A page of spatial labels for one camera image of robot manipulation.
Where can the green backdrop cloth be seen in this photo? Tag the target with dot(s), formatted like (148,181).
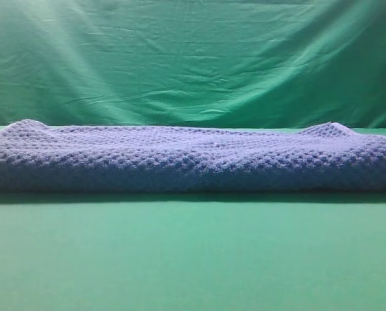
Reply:
(223,64)

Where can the blue waffle-weave towel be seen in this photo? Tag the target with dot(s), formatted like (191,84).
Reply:
(38,157)

